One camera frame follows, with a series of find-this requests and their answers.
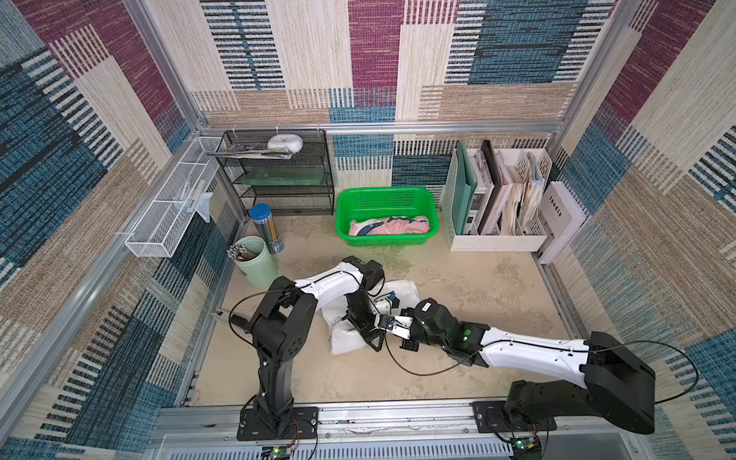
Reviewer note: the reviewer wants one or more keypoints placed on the white round object on shelf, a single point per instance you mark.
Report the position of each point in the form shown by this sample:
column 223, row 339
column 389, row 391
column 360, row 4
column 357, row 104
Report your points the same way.
column 286, row 142

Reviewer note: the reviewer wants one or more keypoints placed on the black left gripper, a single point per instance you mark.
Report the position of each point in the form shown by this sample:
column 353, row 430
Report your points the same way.
column 364, row 328

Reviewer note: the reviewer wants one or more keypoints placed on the white plastic file organizer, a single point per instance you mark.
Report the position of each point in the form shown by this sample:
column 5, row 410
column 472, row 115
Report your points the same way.
column 504, row 214

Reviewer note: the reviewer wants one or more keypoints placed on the green folder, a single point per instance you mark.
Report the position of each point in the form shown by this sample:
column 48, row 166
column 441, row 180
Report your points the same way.
column 457, row 196

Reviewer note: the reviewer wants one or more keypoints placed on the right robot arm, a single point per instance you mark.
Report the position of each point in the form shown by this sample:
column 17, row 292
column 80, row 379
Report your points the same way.
column 598, row 376

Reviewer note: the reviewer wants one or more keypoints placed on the black wire shelf rack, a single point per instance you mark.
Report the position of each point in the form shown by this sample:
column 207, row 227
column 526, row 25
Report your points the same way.
column 300, row 184

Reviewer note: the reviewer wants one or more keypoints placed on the green plastic basket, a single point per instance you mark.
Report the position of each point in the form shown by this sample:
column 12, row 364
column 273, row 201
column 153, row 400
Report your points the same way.
column 383, row 202

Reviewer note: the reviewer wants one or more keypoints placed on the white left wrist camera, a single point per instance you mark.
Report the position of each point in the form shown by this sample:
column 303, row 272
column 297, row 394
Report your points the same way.
column 388, row 303

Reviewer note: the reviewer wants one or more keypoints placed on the white wire wall basket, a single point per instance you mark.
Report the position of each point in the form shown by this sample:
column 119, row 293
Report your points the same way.
column 158, row 233

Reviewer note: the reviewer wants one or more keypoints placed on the grey Inedia magazine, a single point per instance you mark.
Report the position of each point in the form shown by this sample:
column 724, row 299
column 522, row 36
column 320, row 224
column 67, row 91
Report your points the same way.
column 561, row 217

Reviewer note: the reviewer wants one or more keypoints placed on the black handheld tool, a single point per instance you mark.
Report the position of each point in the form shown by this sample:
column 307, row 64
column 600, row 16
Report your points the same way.
column 234, row 320

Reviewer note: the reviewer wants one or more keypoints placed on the light green cup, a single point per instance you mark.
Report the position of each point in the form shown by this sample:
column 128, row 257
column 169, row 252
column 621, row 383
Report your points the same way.
column 251, row 255

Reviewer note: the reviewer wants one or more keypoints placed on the blue lid cylindrical can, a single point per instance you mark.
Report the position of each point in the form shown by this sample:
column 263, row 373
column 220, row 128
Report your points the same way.
column 261, row 215

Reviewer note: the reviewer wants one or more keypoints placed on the white shirt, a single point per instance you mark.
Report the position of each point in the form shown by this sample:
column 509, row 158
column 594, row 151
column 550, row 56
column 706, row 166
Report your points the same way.
column 344, row 337

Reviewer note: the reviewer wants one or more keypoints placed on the pink shark print shorts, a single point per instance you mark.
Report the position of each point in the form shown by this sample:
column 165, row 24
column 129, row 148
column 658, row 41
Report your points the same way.
column 390, row 226

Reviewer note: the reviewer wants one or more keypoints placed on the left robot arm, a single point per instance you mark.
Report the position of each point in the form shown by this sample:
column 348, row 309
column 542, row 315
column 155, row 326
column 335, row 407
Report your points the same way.
column 279, row 329

